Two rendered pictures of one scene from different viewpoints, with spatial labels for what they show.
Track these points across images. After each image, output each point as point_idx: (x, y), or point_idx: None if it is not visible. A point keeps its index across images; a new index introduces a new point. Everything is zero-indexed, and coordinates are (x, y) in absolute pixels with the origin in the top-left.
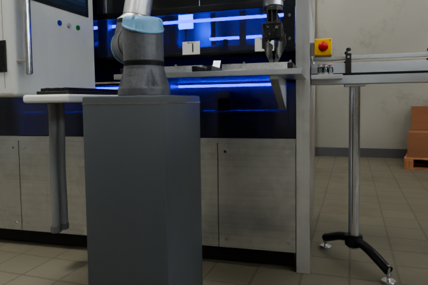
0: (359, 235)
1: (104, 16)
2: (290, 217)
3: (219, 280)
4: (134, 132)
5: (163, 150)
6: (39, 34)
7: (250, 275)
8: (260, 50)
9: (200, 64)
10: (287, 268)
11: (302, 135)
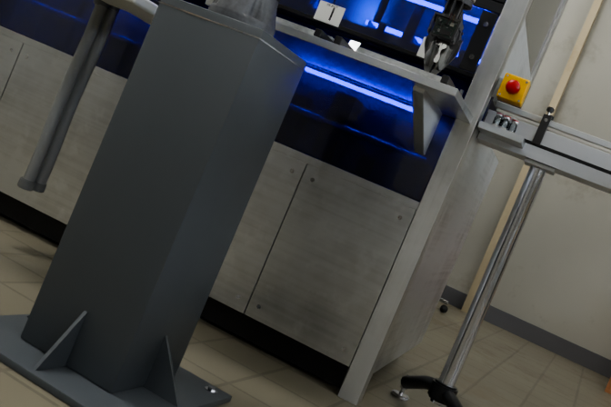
0: (454, 387)
1: None
2: (363, 312)
3: (223, 352)
4: (207, 60)
5: (233, 94)
6: None
7: (270, 369)
8: (424, 56)
9: None
10: (327, 387)
11: (430, 201)
